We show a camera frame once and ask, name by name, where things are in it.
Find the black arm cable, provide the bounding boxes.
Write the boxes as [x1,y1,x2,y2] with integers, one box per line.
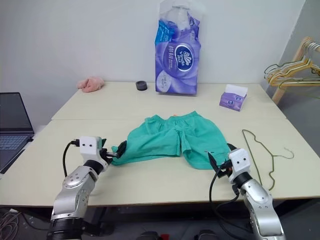
[209,163,249,236]
[62,140,81,177]

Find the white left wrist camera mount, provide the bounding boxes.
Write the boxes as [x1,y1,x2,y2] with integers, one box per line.
[78,136,109,166]

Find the wooden clothes rack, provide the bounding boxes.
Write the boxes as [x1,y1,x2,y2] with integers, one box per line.
[271,36,320,105]

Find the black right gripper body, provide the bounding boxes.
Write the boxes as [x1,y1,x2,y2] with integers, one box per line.
[216,159,233,179]

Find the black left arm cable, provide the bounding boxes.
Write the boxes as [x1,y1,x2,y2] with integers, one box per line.
[62,140,81,177]

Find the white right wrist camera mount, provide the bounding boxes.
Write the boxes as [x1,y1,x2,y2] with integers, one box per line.
[227,148,251,185]

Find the hangers on rack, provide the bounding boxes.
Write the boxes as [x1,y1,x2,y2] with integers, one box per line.
[266,53,320,87]

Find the small purple tissue box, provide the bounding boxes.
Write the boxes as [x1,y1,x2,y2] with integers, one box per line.
[219,84,248,112]

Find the large purple tissue pack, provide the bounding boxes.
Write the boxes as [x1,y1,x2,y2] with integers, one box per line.
[153,0,203,96]

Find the black table leg frame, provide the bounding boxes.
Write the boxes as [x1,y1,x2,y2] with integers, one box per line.
[83,206,119,236]

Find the olive wire hanger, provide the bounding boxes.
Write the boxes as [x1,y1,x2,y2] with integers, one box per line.
[241,128,295,192]

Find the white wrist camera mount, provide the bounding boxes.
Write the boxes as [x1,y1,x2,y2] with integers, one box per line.
[78,136,109,166]
[227,148,251,185]

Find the pink fluffy cloth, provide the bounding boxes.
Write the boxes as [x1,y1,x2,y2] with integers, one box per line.
[76,76,106,94]

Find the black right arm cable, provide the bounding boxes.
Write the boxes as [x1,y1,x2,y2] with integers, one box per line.
[209,163,249,236]

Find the green shorts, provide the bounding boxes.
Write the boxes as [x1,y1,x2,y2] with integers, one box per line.
[109,111,232,171]

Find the dark grey laptop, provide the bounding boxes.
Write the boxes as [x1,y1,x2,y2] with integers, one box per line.
[0,92,35,175]

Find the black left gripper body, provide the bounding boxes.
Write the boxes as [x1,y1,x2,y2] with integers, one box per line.
[99,147,119,166]

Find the tangled grey floor cables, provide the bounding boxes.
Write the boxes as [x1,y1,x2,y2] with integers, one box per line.
[0,208,29,240]

